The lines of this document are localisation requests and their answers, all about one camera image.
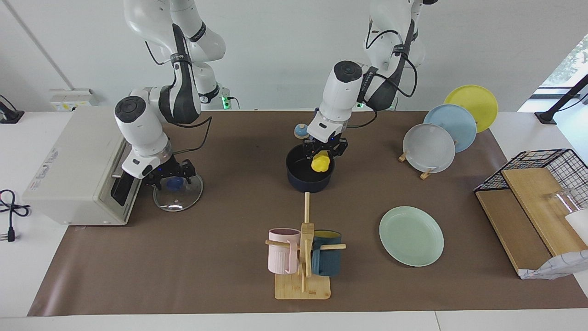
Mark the pink ribbed mug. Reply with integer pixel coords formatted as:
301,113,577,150
268,228,301,275

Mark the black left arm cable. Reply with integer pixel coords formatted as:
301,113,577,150
345,28,418,129

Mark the black clamp base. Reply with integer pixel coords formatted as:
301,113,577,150
0,95,24,124

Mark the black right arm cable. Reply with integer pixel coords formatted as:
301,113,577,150
143,39,213,154

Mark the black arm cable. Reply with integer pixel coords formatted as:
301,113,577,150
345,28,418,129
143,39,213,154

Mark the light wooden cutting board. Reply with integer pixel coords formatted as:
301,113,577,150
502,168,588,257

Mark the black power cord with plug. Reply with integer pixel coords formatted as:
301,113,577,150
0,189,30,243

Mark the white power strip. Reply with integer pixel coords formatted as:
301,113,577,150
50,89,98,112

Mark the wooden plate rack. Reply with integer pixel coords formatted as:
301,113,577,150
398,148,433,180

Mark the black wire rack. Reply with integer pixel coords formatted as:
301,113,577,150
474,148,588,212

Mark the glass lid with blue knob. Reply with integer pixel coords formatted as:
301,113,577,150
153,171,204,212

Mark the brown table mat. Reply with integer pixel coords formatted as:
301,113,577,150
28,110,588,317

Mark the wooden mug tree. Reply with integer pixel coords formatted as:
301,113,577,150
266,192,346,300

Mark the grey plate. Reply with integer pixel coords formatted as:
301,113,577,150
403,123,456,174

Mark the clear glass cup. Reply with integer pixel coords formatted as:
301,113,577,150
546,188,580,217

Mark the yellow plate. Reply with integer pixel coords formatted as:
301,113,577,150
444,85,498,133

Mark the pale green plate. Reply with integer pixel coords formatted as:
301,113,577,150
379,206,445,267

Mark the beige toaster oven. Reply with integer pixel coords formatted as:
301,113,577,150
22,107,144,226

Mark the dark teal mug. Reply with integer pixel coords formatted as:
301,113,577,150
311,230,342,277

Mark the dark wooden cutting board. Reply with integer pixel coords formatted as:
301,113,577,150
475,189,552,275

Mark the white checkered cloth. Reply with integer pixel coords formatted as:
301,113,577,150
519,250,588,280

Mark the light blue plate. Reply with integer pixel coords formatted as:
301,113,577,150
424,104,477,153

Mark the black camera stand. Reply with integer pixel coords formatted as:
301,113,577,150
535,74,588,125

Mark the white cup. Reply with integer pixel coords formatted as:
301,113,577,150
565,209,588,245

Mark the dark blue pot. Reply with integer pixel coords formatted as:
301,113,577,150
286,108,334,193

